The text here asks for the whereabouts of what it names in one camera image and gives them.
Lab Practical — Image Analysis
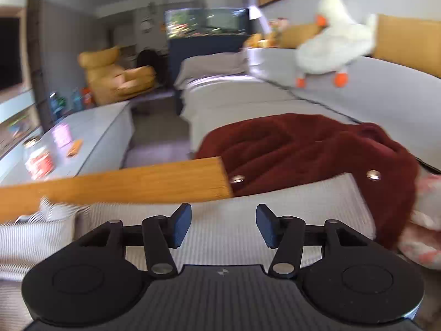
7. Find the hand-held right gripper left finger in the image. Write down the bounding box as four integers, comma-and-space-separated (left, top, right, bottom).
80, 203, 192, 279

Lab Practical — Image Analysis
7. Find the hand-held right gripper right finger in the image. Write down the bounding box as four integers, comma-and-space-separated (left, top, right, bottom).
256, 203, 362, 279

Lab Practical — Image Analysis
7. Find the striped shirt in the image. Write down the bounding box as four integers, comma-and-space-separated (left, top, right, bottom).
0, 196, 92, 280

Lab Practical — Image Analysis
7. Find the wooden table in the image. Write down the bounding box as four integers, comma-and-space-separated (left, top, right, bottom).
0, 157, 235, 223

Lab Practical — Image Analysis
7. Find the dark red fleece jacket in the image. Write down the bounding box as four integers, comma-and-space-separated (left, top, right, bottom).
195, 113, 421, 249

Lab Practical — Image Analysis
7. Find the white marble coffee table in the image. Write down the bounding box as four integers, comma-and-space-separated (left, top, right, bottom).
0, 101, 133, 183

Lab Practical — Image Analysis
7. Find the grey sofa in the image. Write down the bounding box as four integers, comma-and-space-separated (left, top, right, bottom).
74, 46, 441, 273

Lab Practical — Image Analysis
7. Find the glass jar with red label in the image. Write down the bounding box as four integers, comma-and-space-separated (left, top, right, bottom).
24, 141, 56, 180

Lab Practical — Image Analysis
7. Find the pink floral cloth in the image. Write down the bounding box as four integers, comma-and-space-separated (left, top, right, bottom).
396, 174, 441, 269

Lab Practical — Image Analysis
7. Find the grey blanket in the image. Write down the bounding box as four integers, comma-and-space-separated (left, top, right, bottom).
174, 52, 249, 88

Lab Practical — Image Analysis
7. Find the yellow armchair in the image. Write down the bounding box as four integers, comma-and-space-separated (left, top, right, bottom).
77, 46, 156, 106

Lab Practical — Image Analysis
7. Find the black chair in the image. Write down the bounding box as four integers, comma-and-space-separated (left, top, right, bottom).
136, 49, 166, 85

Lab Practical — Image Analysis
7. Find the yellow plush toy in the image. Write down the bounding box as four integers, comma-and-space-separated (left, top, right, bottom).
243, 33, 276, 49

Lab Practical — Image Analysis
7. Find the white goose plush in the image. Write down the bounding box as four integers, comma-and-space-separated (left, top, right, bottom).
294, 0, 378, 88

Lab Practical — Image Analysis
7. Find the yellow cushion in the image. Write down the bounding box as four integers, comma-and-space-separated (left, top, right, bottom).
372, 14, 441, 70
281, 23, 322, 49

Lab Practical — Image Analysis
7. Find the doll plush toy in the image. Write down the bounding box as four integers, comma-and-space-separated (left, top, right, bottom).
269, 17, 290, 33

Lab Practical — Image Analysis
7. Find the glass fish tank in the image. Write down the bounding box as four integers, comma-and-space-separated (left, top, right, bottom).
165, 7, 249, 38

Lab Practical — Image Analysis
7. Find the television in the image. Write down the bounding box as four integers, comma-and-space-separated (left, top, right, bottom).
0, 15, 23, 92

